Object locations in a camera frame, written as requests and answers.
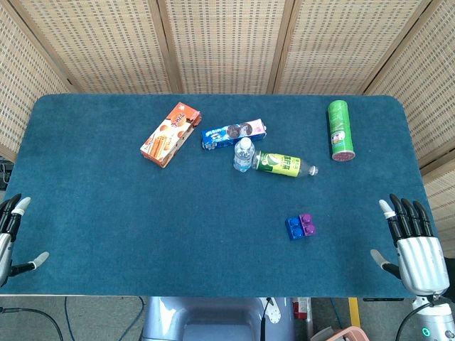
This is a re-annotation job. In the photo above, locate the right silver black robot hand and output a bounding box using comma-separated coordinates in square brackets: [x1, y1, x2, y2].
[370, 193, 451, 296]

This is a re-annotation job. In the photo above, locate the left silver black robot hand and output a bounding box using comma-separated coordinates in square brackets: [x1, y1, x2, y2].
[0, 193, 50, 288]

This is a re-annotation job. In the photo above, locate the purple plastic toy brick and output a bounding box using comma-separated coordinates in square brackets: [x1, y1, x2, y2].
[298, 212, 318, 237]

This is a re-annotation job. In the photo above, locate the blue building block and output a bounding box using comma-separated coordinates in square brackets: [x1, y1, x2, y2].
[284, 215, 306, 242]

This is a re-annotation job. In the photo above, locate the pink plastic basket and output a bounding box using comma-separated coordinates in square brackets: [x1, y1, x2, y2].
[321, 325, 371, 341]

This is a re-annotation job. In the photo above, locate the red white box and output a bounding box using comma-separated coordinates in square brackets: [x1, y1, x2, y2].
[292, 297, 312, 320]

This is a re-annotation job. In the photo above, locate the green chips can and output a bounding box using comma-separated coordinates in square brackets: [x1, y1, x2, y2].
[327, 99, 356, 163]

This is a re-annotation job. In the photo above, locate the woven bamboo screen panel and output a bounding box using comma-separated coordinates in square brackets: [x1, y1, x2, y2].
[364, 0, 455, 170]
[273, 0, 441, 95]
[10, 0, 181, 95]
[158, 0, 295, 95]
[0, 0, 74, 163]

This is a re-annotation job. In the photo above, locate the green label drink bottle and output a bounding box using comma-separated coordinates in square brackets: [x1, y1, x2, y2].
[251, 151, 319, 179]

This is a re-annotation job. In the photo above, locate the dark teal table cloth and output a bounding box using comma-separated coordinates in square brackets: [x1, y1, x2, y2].
[0, 93, 447, 299]

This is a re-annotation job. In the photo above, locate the orange biscuit box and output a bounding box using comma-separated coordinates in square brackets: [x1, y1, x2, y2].
[139, 102, 202, 168]

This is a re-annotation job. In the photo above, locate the clear water bottle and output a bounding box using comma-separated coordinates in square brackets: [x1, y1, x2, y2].
[232, 137, 255, 173]

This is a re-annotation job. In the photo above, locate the silver-blue robot torso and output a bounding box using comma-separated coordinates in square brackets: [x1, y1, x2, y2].
[141, 296, 296, 341]

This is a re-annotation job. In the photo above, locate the blue pink cookie box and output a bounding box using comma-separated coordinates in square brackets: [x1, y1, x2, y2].
[200, 119, 268, 151]

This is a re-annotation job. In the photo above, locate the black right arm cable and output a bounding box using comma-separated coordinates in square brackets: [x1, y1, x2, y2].
[395, 300, 441, 341]

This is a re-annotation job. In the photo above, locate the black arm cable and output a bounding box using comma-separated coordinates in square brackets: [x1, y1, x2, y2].
[0, 306, 65, 341]
[395, 300, 441, 341]

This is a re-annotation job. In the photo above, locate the black device with cables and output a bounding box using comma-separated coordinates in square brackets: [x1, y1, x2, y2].
[0, 158, 14, 190]

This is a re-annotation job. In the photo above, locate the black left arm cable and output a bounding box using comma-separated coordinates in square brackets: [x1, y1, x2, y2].
[0, 306, 65, 341]

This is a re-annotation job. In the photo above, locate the blue floor cable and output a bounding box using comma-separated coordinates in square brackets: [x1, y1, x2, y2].
[63, 296, 146, 341]

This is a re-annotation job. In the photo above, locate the black torso cable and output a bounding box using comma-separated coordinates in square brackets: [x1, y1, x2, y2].
[259, 297, 273, 341]

